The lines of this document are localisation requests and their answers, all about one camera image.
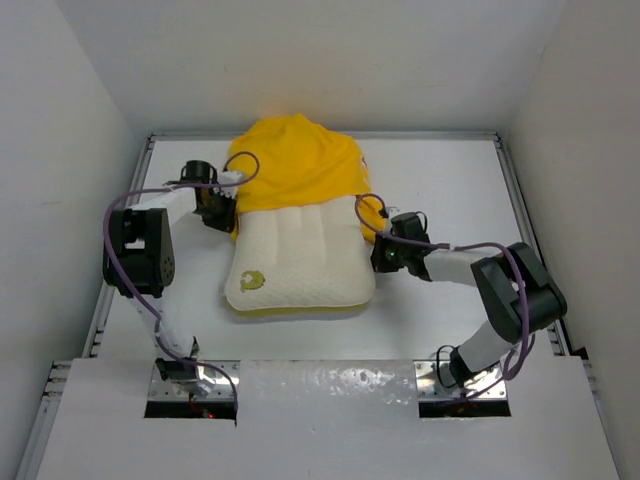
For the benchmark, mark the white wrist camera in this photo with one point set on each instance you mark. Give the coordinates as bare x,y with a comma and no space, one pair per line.
229,182
389,212

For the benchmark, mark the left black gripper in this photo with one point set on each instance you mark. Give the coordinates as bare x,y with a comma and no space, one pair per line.
225,221

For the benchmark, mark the cream pillow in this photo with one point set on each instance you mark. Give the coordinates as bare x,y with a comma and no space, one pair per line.
295,259

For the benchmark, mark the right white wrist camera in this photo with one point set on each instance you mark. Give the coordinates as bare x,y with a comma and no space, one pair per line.
389,212

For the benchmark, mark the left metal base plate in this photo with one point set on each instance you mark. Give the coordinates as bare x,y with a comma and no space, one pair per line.
179,381

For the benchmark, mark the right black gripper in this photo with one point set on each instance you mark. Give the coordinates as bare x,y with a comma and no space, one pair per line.
377,258

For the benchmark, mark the metal base plate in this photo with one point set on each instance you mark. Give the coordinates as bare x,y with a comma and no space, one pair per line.
179,381
486,385

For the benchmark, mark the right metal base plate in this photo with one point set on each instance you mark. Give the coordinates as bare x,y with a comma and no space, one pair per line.
486,385

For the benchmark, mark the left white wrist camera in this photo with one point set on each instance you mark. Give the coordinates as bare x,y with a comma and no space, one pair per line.
229,182

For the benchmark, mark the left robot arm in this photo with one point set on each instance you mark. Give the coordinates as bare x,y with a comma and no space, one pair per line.
139,262

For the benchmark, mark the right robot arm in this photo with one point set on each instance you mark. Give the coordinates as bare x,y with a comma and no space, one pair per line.
517,292

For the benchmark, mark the yellow pillowcase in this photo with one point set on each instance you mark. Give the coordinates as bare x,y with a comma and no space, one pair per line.
296,162

